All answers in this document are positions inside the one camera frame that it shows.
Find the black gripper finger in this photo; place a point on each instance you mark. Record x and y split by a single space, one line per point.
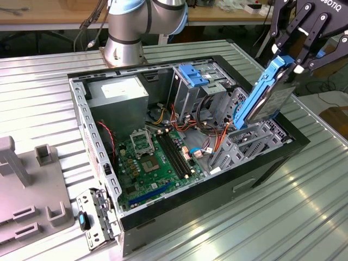
292 21
310 40

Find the hard disk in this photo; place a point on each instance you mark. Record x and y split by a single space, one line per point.
266 100

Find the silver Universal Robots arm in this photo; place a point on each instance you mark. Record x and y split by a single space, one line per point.
122 24

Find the grey disk bay cage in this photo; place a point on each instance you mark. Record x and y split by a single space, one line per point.
231 156

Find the white flat box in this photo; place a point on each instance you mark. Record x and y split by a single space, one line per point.
266 11

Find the white box black lid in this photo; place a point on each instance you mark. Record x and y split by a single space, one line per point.
253 9

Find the brown cardboard box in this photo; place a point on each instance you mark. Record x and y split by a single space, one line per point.
335 119

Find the blue drive latch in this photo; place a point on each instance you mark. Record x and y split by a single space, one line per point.
194 77

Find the grey optical drive cage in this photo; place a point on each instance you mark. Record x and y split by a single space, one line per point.
185 98

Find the black RAM slot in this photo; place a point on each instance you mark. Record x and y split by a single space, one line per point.
170 155
180 155

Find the grey power supply unit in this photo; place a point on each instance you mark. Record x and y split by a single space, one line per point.
119 108

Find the black open PC case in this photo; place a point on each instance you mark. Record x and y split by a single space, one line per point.
204 206

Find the CPU socket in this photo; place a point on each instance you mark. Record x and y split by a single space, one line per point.
149 164

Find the green motherboard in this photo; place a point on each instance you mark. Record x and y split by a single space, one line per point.
146 180

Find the blue expansion slot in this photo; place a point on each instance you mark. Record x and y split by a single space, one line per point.
149 194

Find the long wooden desk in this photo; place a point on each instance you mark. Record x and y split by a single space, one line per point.
68 13

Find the grey parts rack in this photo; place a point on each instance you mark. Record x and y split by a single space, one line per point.
32 195

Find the square brown base plate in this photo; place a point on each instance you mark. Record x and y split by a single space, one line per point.
102 58

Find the blue black bracket latch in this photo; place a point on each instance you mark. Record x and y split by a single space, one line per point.
83 221

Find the metal expansion slot bracket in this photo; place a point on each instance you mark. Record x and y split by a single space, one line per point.
93 239

